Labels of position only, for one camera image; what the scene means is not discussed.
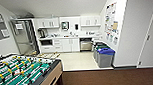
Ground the black built-in microwave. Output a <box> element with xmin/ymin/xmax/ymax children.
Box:
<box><xmin>39</xmin><ymin>39</ymin><xmax>54</xmax><ymax>47</ymax></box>

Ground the white door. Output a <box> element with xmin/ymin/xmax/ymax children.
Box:
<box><xmin>135</xmin><ymin>6</ymin><xmax>153</xmax><ymax>68</ymax></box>

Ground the green foosball table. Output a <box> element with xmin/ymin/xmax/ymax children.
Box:
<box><xmin>0</xmin><ymin>52</ymin><xmax>64</xmax><ymax>85</ymax></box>

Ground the small blue wall sign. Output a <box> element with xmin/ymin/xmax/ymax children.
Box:
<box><xmin>105</xmin><ymin>33</ymin><xmax>110</xmax><ymax>41</ymax></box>

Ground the three-door white wall cabinet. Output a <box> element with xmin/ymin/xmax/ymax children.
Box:
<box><xmin>79</xmin><ymin>14</ymin><xmax>102</xmax><ymax>28</ymax></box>

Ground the white two-door base cabinet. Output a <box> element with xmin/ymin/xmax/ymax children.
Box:
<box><xmin>60</xmin><ymin>37</ymin><xmax>81</xmax><ymax>53</ymax></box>

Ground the blue-lid trash bin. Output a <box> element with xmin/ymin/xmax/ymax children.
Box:
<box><xmin>96</xmin><ymin>48</ymin><xmax>117</xmax><ymax>69</ymax></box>

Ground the black wall soap dispenser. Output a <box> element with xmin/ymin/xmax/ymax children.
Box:
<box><xmin>74</xmin><ymin>22</ymin><xmax>80</xmax><ymax>32</ymax></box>

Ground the stainless steel dishwasher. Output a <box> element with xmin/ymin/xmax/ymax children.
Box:
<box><xmin>79</xmin><ymin>38</ymin><xmax>93</xmax><ymax>52</ymax></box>

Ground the steel paper towel dispenser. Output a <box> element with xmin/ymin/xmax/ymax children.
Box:
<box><xmin>61</xmin><ymin>21</ymin><xmax>70</xmax><ymax>31</ymax></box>

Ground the large colourful wall poster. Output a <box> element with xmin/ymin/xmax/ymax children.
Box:
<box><xmin>104</xmin><ymin>2</ymin><xmax>119</xmax><ymax>33</ymax></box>

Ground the stainless steel refrigerator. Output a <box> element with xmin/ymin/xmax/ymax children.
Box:
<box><xmin>8</xmin><ymin>17</ymin><xmax>41</xmax><ymax>57</ymax></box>

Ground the wide white drawer unit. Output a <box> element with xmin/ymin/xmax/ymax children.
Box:
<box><xmin>51</xmin><ymin>38</ymin><xmax>64</xmax><ymax>54</ymax></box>

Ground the small black wall sign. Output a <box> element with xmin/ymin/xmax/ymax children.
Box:
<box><xmin>112</xmin><ymin>36</ymin><xmax>120</xmax><ymax>46</ymax></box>

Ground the narrow white drawer unit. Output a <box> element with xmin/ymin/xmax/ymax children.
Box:
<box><xmin>91</xmin><ymin>35</ymin><xmax>104</xmax><ymax>46</ymax></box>

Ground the dark coffee machine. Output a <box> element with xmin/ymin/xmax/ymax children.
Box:
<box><xmin>37</xmin><ymin>28</ymin><xmax>47</xmax><ymax>39</ymax></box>

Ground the chrome sink faucet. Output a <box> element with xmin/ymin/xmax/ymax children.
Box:
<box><xmin>70</xmin><ymin>30</ymin><xmax>75</xmax><ymax>36</ymax></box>

